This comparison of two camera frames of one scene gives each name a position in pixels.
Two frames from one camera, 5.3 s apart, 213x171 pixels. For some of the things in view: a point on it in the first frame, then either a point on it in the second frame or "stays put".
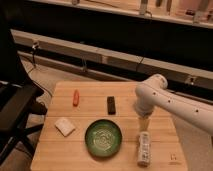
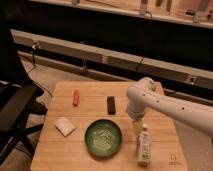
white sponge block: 64,127 stays put
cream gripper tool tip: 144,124 → 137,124
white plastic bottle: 144,149 stays put
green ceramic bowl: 103,138 stays put
